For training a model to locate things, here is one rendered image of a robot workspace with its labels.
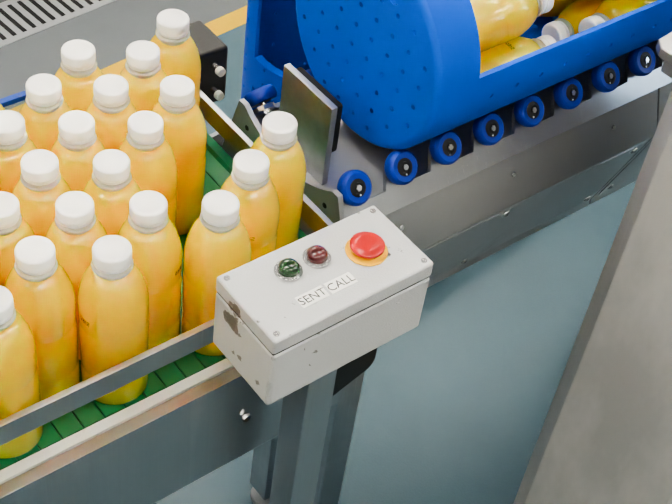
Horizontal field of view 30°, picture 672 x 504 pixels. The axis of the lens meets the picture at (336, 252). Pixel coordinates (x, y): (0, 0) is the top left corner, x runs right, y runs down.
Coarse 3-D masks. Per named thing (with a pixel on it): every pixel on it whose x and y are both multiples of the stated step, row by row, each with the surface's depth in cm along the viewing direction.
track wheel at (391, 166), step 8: (392, 152) 157; (400, 152) 157; (408, 152) 157; (392, 160) 156; (400, 160) 157; (408, 160) 157; (416, 160) 158; (384, 168) 157; (392, 168) 156; (400, 168) 157; (408, 168) 158; (416, 168) 158; (392, 176) 156; (400, 176) 157; (408, 176) 157; (400, 184) 157
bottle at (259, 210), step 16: (240, 192) 134; (256, 192) 135; (272, 192) 136; (240, 208) 135; (256, 208) 135; (272, 208) 136; (256, 224) 136; (272, 224) 137; (256, 240) 137; (272, 240) 140; (256, 256) 139
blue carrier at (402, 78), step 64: (320, 0) 157; (384, 0) 146; (448, 0) 143; (320, 64) 163; (384, 64) 151; (448, 64) 144; (512, 64) 151; (576, 64) 161; (384, 128) 157; (448, 128) 154
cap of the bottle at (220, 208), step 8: (216, 192) 130; (224, 192) 130; (208, 200) 129; (216, 200) 129; (224, 200) 129; (232, 200) 129; (208, 208) 128; (216, 208) 128; (224, 208) 128; (232, 208) 128; (208, 216) 128; (216, 216) 127; (224, 216) 127; (232, 216) 128; (216, 224) 128; (224, 224) 128
